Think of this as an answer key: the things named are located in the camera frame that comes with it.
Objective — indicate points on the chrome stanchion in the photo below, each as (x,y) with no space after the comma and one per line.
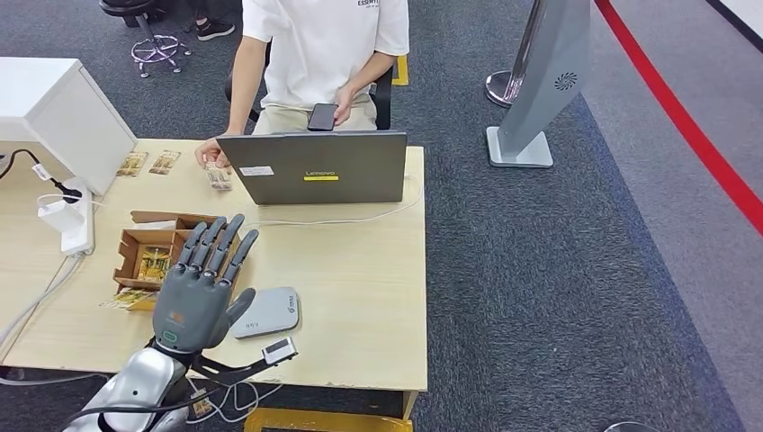
(502,89)

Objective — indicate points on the grey card reader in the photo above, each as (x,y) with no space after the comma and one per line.
(274,310)

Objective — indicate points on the black office chair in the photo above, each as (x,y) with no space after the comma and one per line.
(384,101)

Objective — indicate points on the person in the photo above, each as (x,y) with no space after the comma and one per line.
(328,47)

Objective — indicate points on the person's right hand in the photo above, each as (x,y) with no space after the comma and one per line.
(210,152)

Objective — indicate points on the pale wooden table leg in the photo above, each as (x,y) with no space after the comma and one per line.
(409,406)

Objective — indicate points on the black camera bracket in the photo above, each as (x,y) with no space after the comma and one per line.
(232,372)

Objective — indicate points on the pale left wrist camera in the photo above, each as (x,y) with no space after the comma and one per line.
(279,350)

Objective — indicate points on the white paper slip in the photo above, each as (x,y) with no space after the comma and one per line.
(154,225)

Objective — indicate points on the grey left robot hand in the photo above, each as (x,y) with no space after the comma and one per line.
(191,310)

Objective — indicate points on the dark smartphone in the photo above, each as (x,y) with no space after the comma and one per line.
(322,116)

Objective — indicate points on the chrome stanchion base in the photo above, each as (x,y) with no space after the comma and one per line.
(627,428)

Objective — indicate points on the white power strip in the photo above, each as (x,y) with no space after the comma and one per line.
(80,235)

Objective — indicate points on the white cabinet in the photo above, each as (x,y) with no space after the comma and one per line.
(71,113)

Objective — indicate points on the yellow printed room card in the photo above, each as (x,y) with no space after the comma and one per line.
(132,164)
(165,162)
(126,297)
(154,264)

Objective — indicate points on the printed ID card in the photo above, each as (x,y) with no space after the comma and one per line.
(219,178)

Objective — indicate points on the grey kiosk stand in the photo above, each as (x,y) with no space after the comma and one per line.
(547,89)

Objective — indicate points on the brown cardboard organizer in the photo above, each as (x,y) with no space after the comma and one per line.
(137,244)

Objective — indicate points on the person's left forearm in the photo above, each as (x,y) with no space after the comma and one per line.
(372,71)

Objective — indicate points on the person's black shoe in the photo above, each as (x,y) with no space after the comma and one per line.
(216,30)

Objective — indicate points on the black stool chrome base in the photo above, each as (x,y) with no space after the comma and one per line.
(156,50)

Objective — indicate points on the grey laptop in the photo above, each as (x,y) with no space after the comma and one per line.
(357,173)

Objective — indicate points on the person's left hand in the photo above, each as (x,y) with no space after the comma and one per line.
(344,107)

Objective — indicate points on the person's right forearm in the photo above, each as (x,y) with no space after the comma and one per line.
(244,83)

